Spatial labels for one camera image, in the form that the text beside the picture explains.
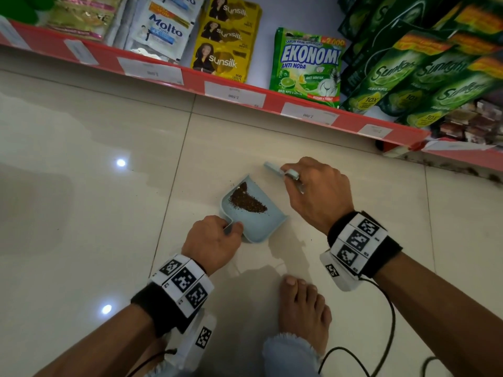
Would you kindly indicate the fuzzy blue right trouser cuff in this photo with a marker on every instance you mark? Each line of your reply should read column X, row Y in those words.
column 289, row 357

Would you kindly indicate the stack of dark green pouches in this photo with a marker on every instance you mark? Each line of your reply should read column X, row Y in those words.
column 416, row 70

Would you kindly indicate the stack of gold sachets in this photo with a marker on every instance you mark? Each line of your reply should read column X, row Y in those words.
column 82, row 17

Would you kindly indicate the fuzzy blue trouser cuff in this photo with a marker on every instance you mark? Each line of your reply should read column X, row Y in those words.
column 161, row 371
column 289, row 357

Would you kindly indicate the stack of white blue sachets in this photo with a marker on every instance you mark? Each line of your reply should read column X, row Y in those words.
column 161, row 31

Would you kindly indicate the light blue plastic dustpan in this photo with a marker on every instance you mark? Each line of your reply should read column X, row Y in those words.
column 259, row 225

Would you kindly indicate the person's right hand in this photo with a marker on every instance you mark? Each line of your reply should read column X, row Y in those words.
column 322, row 200

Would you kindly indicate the brown granules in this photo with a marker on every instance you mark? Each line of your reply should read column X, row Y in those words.
column 247, row 204

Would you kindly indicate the light blue brush white bristles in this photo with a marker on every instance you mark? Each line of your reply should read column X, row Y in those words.
column 273, row 168

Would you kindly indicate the person's right foot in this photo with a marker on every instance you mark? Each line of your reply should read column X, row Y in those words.
column 304, row 314

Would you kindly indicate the fuzzy blue left trouser cuff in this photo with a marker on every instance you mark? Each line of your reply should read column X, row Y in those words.
column 161, row 371

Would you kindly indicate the black right wristband with markers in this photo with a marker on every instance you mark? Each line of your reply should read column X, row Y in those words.
column 359, row 241

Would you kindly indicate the pile of small brown packets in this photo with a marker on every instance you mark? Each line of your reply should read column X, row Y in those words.
column 471, row 123

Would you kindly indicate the strip of yellow sachets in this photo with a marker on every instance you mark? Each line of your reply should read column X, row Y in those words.
column 224, row 50

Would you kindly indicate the light green detergent packet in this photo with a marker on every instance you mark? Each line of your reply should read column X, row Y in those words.
column 306, row 70

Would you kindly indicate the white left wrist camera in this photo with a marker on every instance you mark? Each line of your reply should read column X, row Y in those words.
column 194, row 341

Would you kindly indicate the green shampoo bottle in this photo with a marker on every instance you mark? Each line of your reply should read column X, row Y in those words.
column 19, row 9

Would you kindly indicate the person's left forearm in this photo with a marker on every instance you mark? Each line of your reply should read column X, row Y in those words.
column 102, row 345

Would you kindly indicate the person's right forearm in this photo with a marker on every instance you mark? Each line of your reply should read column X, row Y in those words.
column 444, row 314

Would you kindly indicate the person's left hand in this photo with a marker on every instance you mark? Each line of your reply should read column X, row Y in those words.
column 210, row 245

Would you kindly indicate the red edged store shelf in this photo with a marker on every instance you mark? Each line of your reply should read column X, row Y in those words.
column 192, row 80

